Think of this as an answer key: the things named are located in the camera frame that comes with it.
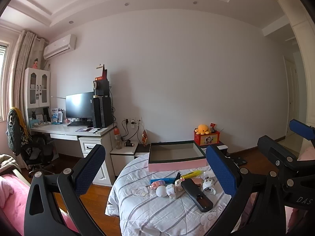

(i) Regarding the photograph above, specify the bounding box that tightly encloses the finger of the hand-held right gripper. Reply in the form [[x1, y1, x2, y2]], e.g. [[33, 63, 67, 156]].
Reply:
[[289, 119, 315, 142], [257, 135, 299, 177]]

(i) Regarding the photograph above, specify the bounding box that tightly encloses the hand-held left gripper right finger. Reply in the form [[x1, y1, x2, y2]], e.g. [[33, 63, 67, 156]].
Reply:
[[205, 145, 287, 236]]

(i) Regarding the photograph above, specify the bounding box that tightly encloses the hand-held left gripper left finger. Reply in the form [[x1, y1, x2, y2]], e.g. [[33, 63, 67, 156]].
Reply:
[[24, 144, 106, 236]]

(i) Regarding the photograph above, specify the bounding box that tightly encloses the yellow highlighter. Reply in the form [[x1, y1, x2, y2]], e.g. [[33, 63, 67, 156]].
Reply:
[[180, 170, 202, 179]]

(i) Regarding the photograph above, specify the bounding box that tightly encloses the black remote control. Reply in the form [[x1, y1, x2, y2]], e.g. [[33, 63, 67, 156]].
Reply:
[[180, 178, 213, 212]]

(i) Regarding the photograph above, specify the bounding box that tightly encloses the pink box with dark rim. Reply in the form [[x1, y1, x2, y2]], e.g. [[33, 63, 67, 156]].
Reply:
[[148, 140, 207, 172]]

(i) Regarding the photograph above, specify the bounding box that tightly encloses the blue highlighter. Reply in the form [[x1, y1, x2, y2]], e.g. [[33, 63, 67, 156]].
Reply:
[[150, 176, 174, 184]]

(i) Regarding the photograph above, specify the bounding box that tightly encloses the pink patterned bedding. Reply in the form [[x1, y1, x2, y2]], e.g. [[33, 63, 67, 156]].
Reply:
[[298, 145, 315, 163]]

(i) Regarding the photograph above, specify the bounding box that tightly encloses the white door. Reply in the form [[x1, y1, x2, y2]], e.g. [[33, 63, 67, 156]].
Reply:
[[285, 61, 299, 138]]

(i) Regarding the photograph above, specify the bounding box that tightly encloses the white nightstand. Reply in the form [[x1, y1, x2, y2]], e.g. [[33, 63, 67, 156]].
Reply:
[[110, 141, 139, 177]]

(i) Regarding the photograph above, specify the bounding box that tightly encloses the red toy box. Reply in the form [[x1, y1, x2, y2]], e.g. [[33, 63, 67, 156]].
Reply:
[[194, 130, 220, 146]]

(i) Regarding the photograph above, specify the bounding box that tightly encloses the bottle with red cap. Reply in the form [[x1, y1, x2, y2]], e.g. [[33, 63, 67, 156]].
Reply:
[[114, 125, 123, 150]]

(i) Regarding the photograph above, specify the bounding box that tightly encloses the black keyboard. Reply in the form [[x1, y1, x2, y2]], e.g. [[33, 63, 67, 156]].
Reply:
[[67, 120, 94, 127]]

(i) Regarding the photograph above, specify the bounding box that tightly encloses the white desk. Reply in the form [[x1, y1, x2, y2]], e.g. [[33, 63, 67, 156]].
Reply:
[[30, 123, 116, 186]]

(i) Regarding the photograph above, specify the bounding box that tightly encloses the yellow octopus plush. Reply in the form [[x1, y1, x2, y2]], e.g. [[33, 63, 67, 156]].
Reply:
[[194, 124, 210, 136]]

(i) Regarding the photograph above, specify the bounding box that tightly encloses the black office chair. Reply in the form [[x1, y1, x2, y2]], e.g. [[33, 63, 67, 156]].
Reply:
[[18, 135, 56, 177]]

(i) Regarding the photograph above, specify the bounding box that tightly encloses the black and white low table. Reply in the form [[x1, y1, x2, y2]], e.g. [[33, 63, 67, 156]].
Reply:
[[134, 140, 230, 158]]

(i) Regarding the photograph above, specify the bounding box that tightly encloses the black computer tower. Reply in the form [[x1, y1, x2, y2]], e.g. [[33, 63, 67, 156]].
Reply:
[[93, 96, 112, 128]]

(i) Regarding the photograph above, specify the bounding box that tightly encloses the black computer monitor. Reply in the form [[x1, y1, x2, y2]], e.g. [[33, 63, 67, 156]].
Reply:
[[65, 92, 95, 122]]

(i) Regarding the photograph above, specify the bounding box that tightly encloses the white wardrobe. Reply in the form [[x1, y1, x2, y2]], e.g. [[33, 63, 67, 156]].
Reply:
[[272, 0, 315, 140]]

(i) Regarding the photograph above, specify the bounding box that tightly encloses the white grey striped quilt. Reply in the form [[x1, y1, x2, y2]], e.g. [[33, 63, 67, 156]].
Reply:
[[105, 152, 246, 236]]

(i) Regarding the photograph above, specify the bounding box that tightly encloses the black speaker box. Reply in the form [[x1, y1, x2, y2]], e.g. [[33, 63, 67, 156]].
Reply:
[[93, 80, 110, 97]]

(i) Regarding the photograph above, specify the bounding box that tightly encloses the grey yellow jacket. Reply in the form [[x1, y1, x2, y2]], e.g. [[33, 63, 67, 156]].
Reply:
[[7, 107, 32, 156]]

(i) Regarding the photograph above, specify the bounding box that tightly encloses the pink blanket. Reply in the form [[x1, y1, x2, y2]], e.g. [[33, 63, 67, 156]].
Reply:
[[0, 173, 77, 236]]

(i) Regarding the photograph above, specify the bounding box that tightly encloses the beige blanket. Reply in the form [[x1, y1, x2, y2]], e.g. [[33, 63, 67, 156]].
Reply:
[[0, 154, 18, 175]]

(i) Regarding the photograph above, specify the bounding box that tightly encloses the red and black card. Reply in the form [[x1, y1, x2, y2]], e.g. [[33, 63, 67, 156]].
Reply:
[[95, 64, 109, 81]]

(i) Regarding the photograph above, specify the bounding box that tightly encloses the white hutch cabinet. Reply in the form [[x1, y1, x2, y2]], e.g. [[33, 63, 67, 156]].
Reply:
[[24, 67, 52, 124]]

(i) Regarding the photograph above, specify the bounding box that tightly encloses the white air conditioner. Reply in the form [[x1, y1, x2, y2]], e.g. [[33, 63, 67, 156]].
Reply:
[[43, 34, 77, 60]]

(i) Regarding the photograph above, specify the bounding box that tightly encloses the window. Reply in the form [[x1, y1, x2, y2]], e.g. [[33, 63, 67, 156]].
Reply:
[[0, 41, 10, 121]]

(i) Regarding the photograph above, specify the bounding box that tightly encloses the beige curtain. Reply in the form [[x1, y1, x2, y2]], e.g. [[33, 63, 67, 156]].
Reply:
[[2, 29, 50, 123]]

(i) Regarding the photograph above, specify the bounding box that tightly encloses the black cable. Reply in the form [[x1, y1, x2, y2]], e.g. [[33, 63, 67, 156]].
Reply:
[[122, 120, 138, 142]]

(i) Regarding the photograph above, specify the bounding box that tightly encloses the white wall outlet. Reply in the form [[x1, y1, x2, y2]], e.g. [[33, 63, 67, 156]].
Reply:
[[123, 117, 143, 129]]

